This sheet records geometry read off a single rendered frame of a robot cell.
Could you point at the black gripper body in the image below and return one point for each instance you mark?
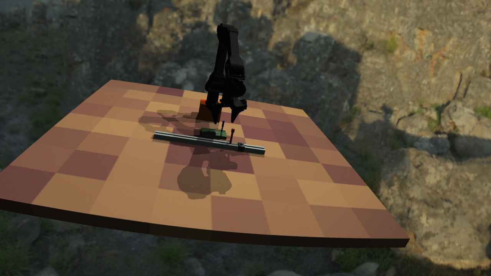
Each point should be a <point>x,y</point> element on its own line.
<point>215,106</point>

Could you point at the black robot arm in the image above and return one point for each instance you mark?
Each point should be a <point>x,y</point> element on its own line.
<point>233,82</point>

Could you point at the grey aluminum slotted rail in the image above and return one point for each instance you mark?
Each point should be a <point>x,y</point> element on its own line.
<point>208,142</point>

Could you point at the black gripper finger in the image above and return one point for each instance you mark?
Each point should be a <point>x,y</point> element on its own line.
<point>215,115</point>
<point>234,115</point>

